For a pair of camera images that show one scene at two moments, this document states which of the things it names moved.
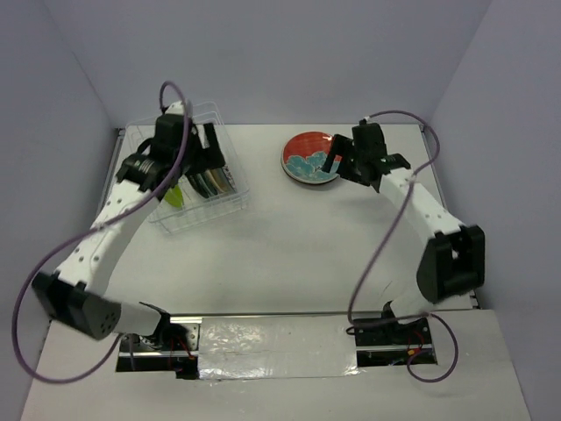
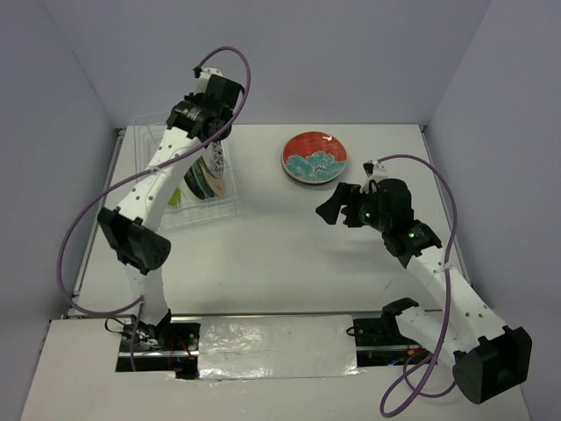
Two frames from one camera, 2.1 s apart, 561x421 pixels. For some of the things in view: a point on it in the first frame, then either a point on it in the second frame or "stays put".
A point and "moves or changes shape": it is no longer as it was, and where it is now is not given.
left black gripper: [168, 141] -> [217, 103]
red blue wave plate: [304, 155] stays put
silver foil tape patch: [277, 346] stays put
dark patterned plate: [230, 177] moves or changes shape
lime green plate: [174, 196] stays put
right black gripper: [340, 146] -> [345, 194]
